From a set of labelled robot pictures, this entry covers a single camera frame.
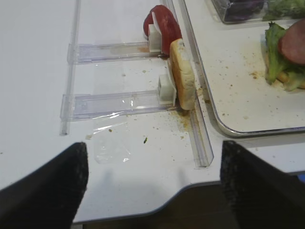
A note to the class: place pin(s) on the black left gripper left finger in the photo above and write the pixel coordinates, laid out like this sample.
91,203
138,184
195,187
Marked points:
49,197

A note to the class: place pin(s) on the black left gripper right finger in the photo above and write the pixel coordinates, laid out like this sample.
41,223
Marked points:
259,195

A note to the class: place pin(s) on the clear bread dispenser track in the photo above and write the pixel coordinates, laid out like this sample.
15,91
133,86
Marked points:
85,106

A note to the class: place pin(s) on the green lettuce on burger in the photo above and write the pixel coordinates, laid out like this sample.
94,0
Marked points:
272,37

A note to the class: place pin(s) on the white bread pusher block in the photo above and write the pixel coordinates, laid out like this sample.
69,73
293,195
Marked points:
166,90

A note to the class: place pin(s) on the bread slice in dispenser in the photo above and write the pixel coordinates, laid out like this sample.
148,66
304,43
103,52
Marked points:
183,74

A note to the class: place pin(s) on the clear tomato dispenser track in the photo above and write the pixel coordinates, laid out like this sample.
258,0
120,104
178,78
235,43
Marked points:
91,53

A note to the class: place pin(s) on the tomato slice on burger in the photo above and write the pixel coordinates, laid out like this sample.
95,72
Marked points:
292,44

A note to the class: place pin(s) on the clear lettuce container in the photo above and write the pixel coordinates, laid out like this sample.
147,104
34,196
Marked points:
221,7

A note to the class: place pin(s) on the green lettuce in container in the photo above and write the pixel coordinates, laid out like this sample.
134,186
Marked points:
277,9

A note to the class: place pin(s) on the white tomato pusher block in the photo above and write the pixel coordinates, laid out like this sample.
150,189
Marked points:
154,39

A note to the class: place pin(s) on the tomato slice stack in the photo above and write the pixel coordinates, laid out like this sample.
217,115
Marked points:
170,29

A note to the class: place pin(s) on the bottom bun on tray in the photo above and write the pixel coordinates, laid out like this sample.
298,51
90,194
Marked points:
291,76

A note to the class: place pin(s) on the metal tray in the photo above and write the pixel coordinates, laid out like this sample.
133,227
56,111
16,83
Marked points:
233,60

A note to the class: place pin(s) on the purple cabbage leaf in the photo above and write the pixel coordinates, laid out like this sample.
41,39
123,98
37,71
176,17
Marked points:
242,10

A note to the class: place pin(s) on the clear left rail strip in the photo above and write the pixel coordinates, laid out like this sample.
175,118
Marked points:
192,121

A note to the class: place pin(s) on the clear outer left rail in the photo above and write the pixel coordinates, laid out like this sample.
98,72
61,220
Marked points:
70,66

